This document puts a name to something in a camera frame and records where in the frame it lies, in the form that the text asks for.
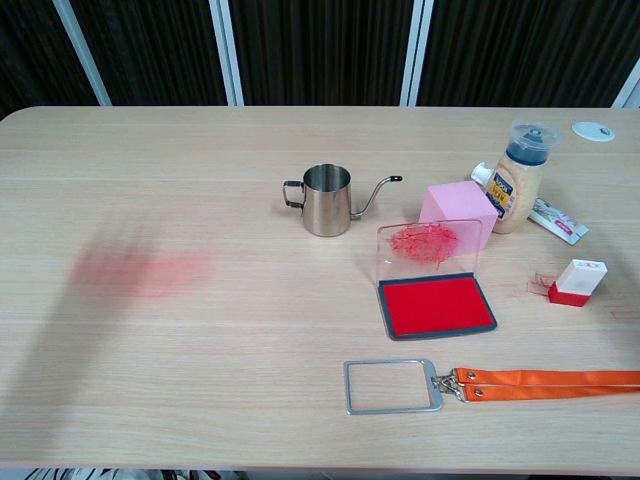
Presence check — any white partition frame post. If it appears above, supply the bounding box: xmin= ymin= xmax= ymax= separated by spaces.
xmin=610 ymin=74 xmax=640 ymax=110
xmin=398 ymin=0 xmax=435 ymax=107
xmin=208 ymin=0 xmax=245 ymax=107
xmin=51 ymin=0 xmax=113 ymax=107

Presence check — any small white and red stamp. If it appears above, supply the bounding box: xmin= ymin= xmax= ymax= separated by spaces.
xmin=547 ymin=258 xmax=609 ymax=307

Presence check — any stainless steel gooseneck kettle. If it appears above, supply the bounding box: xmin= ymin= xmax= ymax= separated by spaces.
xmin=282 ymin=163 xmax=404 ymax=238

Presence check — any seasoning bottle blue cap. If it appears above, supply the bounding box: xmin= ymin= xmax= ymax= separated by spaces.
xmin=492 ymin=119 xmax=560 ymax=235

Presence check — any metal badge holder frame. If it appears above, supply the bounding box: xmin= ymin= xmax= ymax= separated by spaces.
xmin=342 ymin=357 xmax=445 ymax=417

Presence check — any pink foam cube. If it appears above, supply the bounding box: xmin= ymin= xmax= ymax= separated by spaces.
xmin=418 ymin=180 xmax=500 ymax=254

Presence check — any red ink pad clear lid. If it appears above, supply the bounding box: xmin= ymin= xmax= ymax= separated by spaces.
xmin=375 ymin=218 xmax=499 ymax=342

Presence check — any white round cable grommet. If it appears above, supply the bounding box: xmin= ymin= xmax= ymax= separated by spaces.
xmin=571 ymin=120 xmax=616 ymax=143

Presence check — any orange lanyard with clip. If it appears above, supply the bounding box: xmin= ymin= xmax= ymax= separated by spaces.
xmin=433 ymin=367 xmax=640 ymax=404

